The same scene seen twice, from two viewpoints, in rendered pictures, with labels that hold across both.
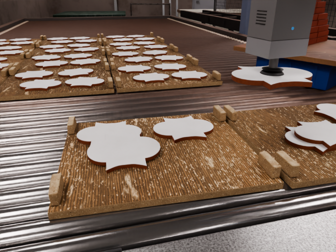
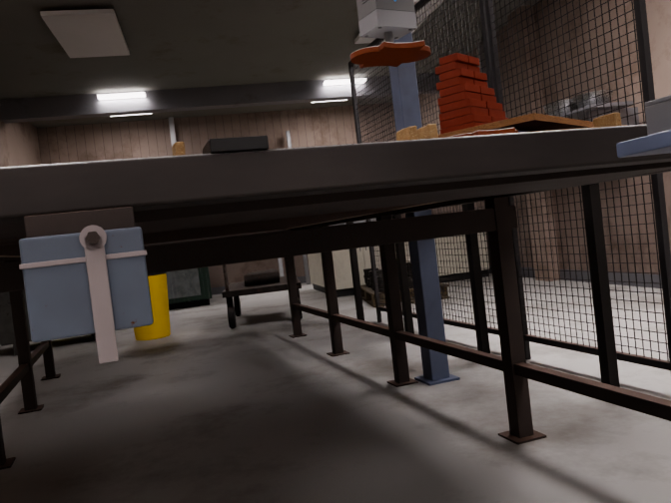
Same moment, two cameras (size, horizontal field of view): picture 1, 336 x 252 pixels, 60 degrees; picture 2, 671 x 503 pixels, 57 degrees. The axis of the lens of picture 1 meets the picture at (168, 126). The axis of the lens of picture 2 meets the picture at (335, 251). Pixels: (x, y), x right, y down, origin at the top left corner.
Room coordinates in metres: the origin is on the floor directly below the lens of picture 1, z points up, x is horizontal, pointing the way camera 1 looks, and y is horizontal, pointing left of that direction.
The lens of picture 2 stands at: (-0.59, 0.04, 0.79)
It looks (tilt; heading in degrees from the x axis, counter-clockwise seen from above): 2 degrees down; 355
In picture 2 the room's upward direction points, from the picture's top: 7 degrees counter-clockwise
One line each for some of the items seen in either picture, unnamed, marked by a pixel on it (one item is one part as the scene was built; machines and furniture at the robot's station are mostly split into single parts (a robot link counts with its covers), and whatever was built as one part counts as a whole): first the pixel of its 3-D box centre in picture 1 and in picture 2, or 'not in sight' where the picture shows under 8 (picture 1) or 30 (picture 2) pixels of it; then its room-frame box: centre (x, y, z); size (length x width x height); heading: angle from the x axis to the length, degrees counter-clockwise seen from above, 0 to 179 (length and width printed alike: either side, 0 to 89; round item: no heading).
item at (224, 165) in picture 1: (157, 150); not in sight; (0.57, 0.02, 0.93); 0.41 x 0.35 x 0.02; 102
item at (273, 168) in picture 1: (269, 164); (406, 136); (0.48, -0.19, 0.95); 0.06 x 0.02 x 0.03; 12
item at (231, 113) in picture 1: (229, 112); not in sight; (0.74, -0.17, 0.95); 0.06 x 0.02 x 0.03; 13
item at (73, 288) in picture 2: not in sight; (90, 285); (0.19, 0.28, 0.77); 0.14 x 0.11 x 0.18; 104
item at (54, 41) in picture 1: (71, 40); not in sight; (2.16, 0.69, 0.94); 0.41 x 0.35 x 0.04; 105
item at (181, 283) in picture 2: (94, 26); (146, 283); (8.89, 2.15, 0.37); 1.85 x 1.69 x 0.74; 97
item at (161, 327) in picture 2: not in sight; (149, 304); (5.50, 1.39, 0.31); 0.40 x 0.40 x 0.63
